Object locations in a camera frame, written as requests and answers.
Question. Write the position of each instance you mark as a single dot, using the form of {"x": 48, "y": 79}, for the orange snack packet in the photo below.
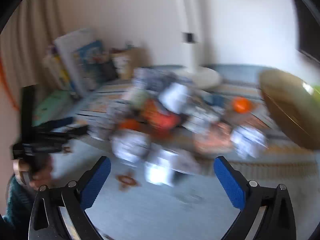
{"x": 160, "y": 120}

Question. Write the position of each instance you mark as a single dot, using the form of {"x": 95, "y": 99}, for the cardboard pen holder box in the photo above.
{"x": 132, "y": 62}

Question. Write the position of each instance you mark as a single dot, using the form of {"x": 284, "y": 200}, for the books leaning on wall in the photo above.
{"x": 70, "y": 52}

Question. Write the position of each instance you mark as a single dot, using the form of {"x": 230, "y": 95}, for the person's left forearm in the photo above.
{"x": 17, "y": 205}

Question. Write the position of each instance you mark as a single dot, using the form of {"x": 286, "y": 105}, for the green and pink pouch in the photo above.
{"x": 140, "y": 97}

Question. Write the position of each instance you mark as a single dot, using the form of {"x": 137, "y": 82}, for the patterned woven table mat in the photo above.
{"x": 150, "y": 212}

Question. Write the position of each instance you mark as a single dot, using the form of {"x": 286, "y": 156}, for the beige curtain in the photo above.
{"x": 30, "y": 42}

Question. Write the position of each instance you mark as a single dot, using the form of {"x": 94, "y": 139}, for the dark monitor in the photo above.
{"x": 310, "y": 30}

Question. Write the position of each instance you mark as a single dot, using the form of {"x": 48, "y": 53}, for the orange tangerine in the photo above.
{"x": 241, "y": 105}
{"x": 130, "y": 125}

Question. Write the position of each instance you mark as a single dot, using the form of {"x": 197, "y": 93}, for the golden ribbed bowl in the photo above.
{"x": 287, "y": 110}

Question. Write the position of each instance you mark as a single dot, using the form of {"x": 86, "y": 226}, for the green notebook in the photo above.
{"x": 50, "y": 105}

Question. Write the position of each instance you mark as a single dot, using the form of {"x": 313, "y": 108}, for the person's left hand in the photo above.
{"x": 36, "y": 181}

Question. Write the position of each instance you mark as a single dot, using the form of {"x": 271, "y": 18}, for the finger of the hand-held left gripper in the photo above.
{"x": 55, "y": 124}
{"x": 67, "y": 133}

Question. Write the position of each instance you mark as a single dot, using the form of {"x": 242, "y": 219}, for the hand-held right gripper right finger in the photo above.
{"x": 228, "y": 182}

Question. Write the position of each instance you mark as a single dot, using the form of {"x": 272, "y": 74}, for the blue illustrated book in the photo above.
{"x": 90, "y": 55}

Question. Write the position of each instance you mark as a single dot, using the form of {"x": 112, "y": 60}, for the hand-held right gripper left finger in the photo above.
{"x": 97, "y": 182}

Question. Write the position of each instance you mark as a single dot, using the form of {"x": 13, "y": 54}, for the yellow-spined books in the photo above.
{"x": 57, "y": 70}

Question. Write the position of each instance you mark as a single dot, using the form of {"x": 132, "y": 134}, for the white paper ball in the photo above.
{"x": 175, "y": 95}
{"x": 160, "y": 170}
{"x": 247, "y": 140}
{"x": 130, "y": 145}

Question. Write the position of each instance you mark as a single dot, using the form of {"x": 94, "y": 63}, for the green tissue pack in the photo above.
{"x": 316, "y": 91}

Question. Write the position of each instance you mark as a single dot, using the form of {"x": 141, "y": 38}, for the white desk lamp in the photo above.
{"x": 193, "y": 57}

